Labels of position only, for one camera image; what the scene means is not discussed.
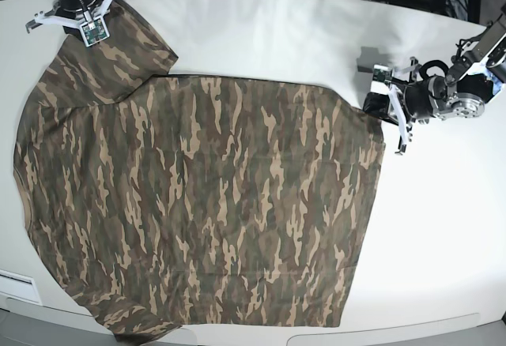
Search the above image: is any camouflage T-shirt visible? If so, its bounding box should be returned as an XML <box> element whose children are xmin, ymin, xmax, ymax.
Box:
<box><xmin>13</xmin><ymin>0</ymin><xmax>385</xmax><ymax>345</ymax></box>

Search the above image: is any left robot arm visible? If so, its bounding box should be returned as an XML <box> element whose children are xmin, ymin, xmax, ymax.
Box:
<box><xmin>363</xmin><ymin>13</ymin><xmax>505</xmax><ymax>155</ymax></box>

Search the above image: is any white label plate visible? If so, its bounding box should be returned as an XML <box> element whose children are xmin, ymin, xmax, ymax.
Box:
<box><xmin>0</xmin><ymin>270</ymin><xmax>42</xmax><ymax>306</ymax></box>

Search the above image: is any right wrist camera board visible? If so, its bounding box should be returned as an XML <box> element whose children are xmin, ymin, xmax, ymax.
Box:
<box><xmin>80</xmin><ymin>17</ymin><xmax>110</xmax><ymax>47</ymax></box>

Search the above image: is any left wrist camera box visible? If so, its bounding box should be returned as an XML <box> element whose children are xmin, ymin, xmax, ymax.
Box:
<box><xmin>372</xmin><ymin>64</ymin><xmax>392</xmax><ymax>85</ymax></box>

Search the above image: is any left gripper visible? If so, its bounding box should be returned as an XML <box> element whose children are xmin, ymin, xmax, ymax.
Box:
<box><xmin>362</xmin><ymin>58</ymin><xmax>439</xmax><ymax>155</ymax></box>

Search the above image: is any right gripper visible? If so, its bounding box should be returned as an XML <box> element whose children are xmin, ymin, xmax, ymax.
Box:
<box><xmin>25</xmin><ymin>0</ymin><xmax>114</xmax><ymax>38</ymax></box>

